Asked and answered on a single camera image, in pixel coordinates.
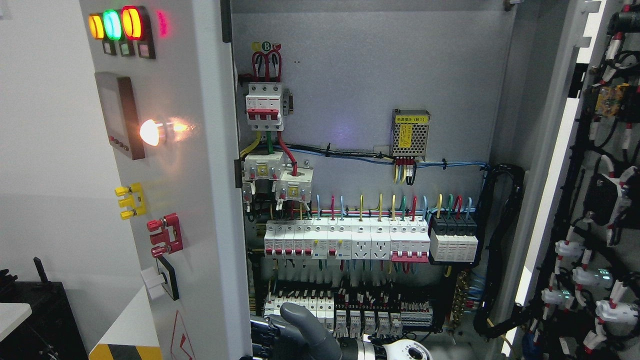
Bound yellow indicator lamp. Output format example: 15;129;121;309
87;13;105;40

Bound white glowing lamp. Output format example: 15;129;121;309
139;119;166;147

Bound red terminal connector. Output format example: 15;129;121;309
146;212;183;258

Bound black digital power meter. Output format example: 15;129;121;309
94;71;146;160

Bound white red main breaker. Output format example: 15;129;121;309
245;82;284;132

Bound yellow terminal connector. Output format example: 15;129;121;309
114;182;147;220

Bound black white surge protector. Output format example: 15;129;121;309
429;216;479;264

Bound red indicator lamp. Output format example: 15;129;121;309
121;6;145;41

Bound red electric warning sticker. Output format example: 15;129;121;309
170;310;195;360

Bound metal mesh power supply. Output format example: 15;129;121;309
390;108;431;158

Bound white socket breaker row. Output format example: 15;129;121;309
263;218;430;263

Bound green indicator lamp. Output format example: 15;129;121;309
102;9;123;41

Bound lower relay terminal row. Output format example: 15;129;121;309
262;282;435;338

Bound grey cabinet door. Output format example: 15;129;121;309
80;0;252;360
475;0;639;360

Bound white fuse holder blocks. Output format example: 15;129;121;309
242;152;314;204

